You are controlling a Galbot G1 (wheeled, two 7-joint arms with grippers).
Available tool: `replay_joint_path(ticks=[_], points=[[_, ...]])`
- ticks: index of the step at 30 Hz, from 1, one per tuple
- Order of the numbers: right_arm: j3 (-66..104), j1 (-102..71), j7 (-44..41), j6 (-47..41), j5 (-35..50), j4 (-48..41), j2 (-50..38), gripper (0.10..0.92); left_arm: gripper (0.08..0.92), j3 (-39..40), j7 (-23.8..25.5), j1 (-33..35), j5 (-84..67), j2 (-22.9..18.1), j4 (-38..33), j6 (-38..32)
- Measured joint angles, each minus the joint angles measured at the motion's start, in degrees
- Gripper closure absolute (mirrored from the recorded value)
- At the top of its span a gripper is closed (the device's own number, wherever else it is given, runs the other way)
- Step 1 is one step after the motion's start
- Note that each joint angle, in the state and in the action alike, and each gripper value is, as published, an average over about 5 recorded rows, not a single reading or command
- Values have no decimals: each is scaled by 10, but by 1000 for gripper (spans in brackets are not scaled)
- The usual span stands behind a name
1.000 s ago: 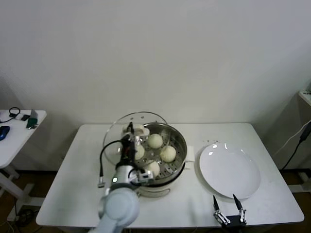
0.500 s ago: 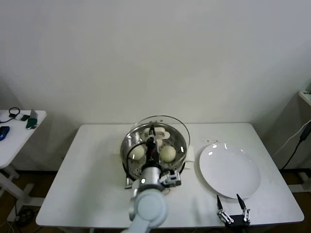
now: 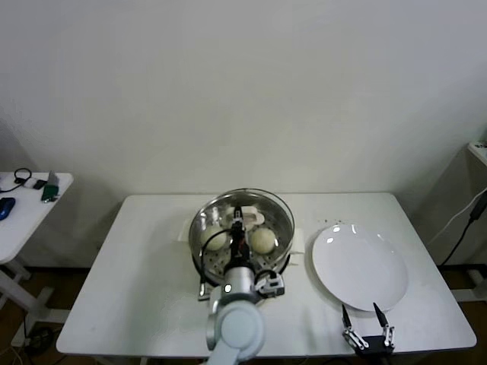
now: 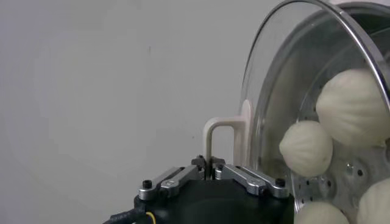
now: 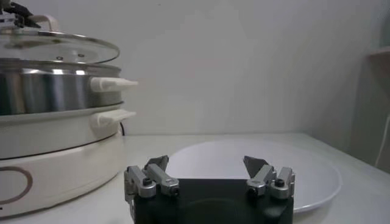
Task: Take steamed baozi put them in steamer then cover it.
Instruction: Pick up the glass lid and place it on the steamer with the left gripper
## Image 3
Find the perforated steel steamer basket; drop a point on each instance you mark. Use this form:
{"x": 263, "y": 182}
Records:
{"x": 300, "y": 239}

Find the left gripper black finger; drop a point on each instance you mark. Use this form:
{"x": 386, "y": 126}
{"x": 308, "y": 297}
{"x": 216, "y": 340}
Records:
{"x": 238, "y": 213}
{"x": 242, "y": 232}

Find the large white plate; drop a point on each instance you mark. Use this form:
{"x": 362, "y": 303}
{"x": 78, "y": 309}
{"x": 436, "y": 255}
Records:
{"x": 361, "y": 266}

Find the green circuit board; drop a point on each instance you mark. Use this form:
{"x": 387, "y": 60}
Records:
{"x": 49, "y": 192}

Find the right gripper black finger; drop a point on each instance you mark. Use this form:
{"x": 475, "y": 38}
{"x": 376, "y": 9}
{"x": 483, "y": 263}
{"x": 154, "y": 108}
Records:
{"x": 346, "y": 317}
{"x": 381, "y": 315}

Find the small black phone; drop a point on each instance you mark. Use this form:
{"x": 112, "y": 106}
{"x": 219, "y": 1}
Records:
{"x": 38, "y": 185}

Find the white side table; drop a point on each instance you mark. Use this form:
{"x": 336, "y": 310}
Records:
{"x": 23, "y": 228}

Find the white electric cooking pot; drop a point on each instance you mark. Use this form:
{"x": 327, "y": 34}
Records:
{"x": 295, "y": 261}

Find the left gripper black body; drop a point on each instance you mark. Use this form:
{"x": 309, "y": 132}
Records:
{"x": 239, "y": 252}

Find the white desk with foot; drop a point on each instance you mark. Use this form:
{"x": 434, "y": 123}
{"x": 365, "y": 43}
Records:
{"x": 478, "y": 150}

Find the blue computer mouse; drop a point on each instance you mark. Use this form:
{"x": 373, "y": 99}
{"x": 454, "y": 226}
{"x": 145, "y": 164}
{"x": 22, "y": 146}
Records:
{"x": 5, "y": 207}

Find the grey metal piece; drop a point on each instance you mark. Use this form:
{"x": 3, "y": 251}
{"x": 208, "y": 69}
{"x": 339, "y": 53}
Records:
{"x": 53, "y": 177}

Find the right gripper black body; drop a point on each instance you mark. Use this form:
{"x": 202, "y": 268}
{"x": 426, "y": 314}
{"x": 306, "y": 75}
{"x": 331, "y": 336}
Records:
{"x": 374, "y": 344}

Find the white steamed baozi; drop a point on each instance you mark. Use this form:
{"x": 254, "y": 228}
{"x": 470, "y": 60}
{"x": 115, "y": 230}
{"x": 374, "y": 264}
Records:
{"x": 263, "y": 240}
{"x": 213, "y": 239}

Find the small white device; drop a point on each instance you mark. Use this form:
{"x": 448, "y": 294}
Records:
{"x": 27, "y": 183}

